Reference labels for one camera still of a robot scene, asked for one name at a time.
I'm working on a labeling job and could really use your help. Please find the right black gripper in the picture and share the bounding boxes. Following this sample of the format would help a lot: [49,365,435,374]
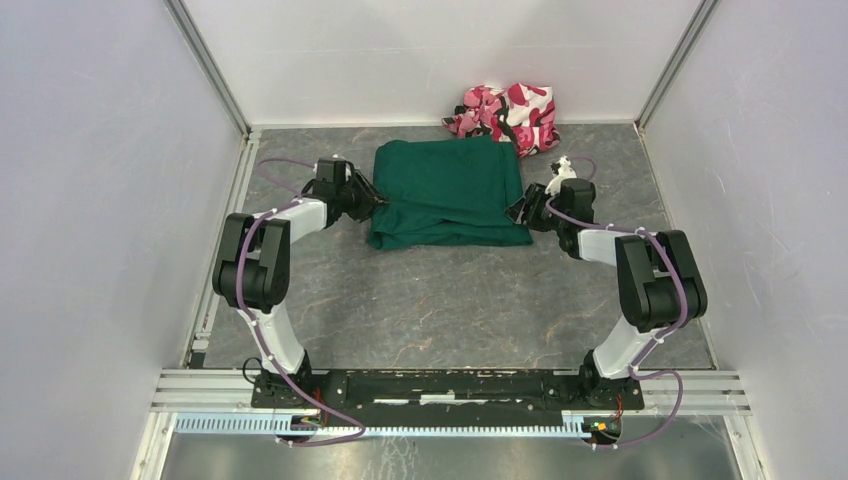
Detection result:
[502,182,566,233]

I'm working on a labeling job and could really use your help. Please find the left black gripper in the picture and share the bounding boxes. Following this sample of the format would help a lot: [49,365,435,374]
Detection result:
[337,170,391,224]

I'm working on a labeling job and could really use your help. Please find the green surgical drape cloth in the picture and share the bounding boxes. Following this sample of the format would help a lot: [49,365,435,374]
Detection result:
[367,136,533,250]

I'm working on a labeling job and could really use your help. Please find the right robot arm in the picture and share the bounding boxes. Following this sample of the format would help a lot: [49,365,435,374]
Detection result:
[506,178,708,408]

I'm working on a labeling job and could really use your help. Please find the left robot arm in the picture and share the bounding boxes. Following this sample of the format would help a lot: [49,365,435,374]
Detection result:
[211,158,389,408]

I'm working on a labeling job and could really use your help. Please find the pink camouflage cloth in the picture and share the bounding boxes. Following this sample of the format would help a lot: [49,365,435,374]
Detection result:
[441,82,560,158]

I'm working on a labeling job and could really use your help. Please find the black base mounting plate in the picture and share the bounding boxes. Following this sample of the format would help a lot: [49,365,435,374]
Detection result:
[250,369,645,431]

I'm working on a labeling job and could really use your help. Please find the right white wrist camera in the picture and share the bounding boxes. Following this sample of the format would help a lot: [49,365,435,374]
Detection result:
[545,155,577,196]

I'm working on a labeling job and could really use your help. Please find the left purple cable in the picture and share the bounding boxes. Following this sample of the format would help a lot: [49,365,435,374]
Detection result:
[235,157,367,448]

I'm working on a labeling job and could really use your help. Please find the aluminium frame rail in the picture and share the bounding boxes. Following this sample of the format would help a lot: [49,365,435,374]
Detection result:
[151,369,751,439]

